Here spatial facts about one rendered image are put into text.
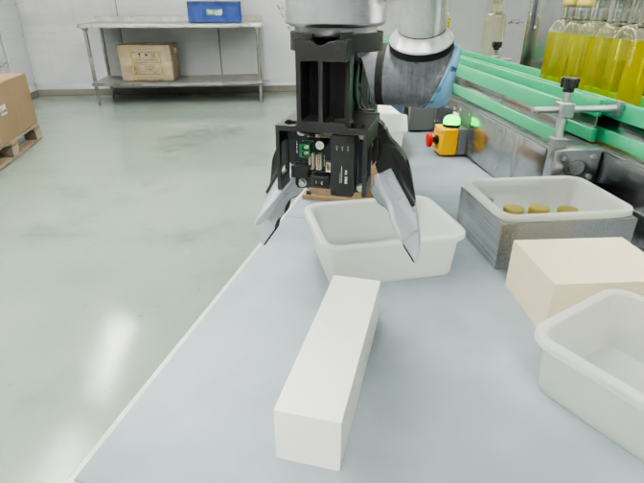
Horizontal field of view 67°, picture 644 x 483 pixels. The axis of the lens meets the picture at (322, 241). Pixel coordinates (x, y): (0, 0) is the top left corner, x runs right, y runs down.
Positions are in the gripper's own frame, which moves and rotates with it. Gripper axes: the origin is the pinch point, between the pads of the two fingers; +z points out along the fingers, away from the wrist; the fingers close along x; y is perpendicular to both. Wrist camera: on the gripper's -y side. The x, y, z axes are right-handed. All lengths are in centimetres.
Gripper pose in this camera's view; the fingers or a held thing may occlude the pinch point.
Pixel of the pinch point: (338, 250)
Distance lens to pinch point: 47.9
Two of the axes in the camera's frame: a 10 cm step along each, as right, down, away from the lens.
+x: 9.7, 1.1, -2.2
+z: 0.0, 8.9, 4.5
